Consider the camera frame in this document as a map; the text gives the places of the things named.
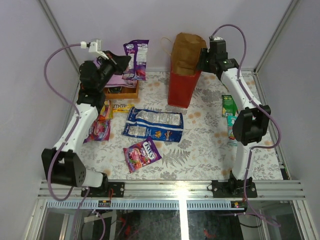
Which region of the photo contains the red paper bag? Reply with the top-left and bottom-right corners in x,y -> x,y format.
163,32 -> 207,109

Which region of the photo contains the large purple snack packet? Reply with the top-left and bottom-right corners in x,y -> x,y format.
122,39 -> 149,81

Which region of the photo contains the yellow chocolate candy packet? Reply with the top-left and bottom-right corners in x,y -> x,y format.
112,104 -> 135,113

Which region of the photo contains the purple candy packet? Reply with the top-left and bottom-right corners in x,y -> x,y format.
123,136 -> 162,173
83,119 -> 111,143

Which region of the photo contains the teal candy packet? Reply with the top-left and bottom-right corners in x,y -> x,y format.
227,115 -> 238,146

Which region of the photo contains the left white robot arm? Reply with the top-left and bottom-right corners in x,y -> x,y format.
41,51 -> 131,198

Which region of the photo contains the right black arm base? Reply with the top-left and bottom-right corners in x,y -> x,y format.
211,176 -> 258,199

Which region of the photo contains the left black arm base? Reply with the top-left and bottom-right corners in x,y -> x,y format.
87,181 -> 125,199

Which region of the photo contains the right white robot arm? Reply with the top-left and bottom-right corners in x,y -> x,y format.
196,37 -> 271,198

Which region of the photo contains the purple folded cloth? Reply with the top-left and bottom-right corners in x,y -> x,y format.
105,75 -> 135,88

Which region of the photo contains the orange wooden tray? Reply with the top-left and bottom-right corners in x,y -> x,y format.
103,82 -> 139,100

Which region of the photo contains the blue snack packet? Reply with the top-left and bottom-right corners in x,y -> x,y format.
122,107 -> 184,143

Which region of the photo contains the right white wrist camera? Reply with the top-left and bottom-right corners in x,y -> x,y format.
209,35 -> 224,42

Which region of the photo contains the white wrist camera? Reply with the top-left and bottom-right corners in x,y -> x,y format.
88,39 -> 106,58
209,35 -> 224,42

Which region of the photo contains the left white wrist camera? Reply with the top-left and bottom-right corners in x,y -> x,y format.
88,39 -> 106,58

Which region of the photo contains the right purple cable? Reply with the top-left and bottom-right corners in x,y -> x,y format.
211,23 -> 282,228

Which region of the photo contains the purple cable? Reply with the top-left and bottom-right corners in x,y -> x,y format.
211,23 -> 282,228
43,43 -> 106,240

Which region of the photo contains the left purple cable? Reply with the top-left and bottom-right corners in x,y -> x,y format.
43,43 -> 106,240

